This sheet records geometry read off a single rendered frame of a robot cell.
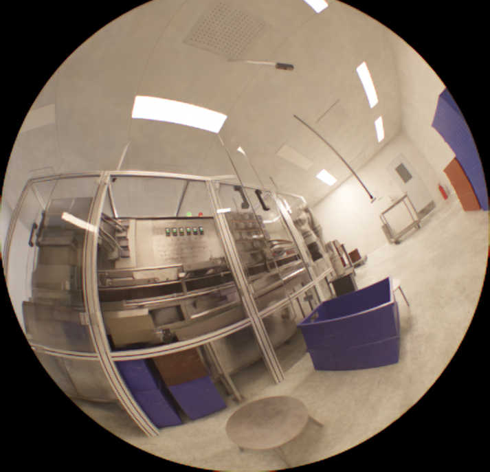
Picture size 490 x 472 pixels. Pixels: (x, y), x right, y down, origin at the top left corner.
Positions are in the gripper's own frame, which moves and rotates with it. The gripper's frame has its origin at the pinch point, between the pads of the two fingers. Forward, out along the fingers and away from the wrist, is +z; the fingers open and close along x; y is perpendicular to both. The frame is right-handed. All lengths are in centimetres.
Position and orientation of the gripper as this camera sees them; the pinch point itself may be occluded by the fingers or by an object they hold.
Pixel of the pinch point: (323, 267)
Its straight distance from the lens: 101.4
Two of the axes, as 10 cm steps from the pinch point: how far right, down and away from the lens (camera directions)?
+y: -7.0, -0.5, -7.1
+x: 6.3, -5.0, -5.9
